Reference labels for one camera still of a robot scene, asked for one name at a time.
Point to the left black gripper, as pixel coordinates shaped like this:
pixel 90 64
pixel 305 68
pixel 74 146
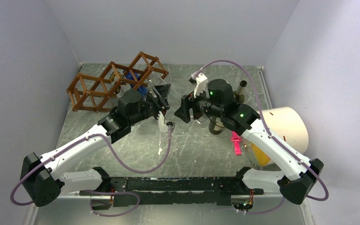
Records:
pixel 160 105

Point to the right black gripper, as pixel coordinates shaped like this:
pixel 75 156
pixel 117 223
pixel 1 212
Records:
pixel 183 111

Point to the clear glass bottle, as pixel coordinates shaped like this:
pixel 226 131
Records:
pixel 156 81

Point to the dark green wine bottle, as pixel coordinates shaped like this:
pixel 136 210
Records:
pixel 215 126

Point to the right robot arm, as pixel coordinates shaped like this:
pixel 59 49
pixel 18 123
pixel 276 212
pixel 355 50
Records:
pixel 298 173

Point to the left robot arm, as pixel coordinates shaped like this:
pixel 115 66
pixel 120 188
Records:
pixel 45 177

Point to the olive wine bottle black top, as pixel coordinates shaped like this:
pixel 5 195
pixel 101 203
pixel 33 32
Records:
pixel 239 92

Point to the brown wooden wine rack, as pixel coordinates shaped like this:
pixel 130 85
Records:
pixel 91 93

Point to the pink plastic piece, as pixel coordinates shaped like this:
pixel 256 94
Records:
pixel 236 140

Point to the white cylinder with orange lid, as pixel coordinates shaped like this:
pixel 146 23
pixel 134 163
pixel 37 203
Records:
pixel 286 123

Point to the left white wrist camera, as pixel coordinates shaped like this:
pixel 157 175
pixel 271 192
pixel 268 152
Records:
pixel 165 126

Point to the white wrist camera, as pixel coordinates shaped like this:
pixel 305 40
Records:
pixel 200 83
pixel 165 126

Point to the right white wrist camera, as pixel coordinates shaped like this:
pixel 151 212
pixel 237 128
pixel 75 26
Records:
pixel 200 83

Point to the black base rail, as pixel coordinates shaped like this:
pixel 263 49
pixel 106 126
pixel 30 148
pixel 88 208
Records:
pixel 177 190

